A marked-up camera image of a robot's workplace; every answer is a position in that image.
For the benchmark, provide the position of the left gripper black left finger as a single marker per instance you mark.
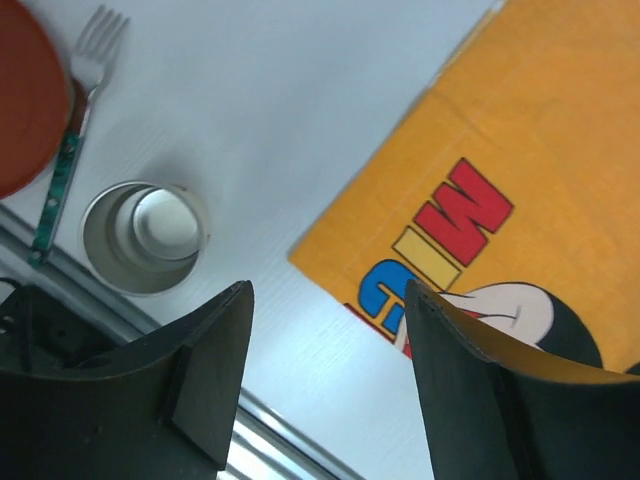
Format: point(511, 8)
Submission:
point(163, 407)

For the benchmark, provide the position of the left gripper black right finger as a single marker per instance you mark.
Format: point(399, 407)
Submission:
point(496, 408)

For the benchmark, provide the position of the silver metal cup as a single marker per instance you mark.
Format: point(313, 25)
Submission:
point(144, 239)

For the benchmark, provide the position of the orange cartoon mouse placemat cloth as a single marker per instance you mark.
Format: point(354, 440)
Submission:
point(511, 188)

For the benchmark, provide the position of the red round plate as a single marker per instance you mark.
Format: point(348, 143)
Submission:
point(35, 98)

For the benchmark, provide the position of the fork with green handle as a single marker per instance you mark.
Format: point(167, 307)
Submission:
point(92, 58)

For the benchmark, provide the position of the aluminium mounting rail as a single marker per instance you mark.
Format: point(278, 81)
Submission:
point(263, 445)

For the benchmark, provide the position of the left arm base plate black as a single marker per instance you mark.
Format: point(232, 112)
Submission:
point(39, 334)

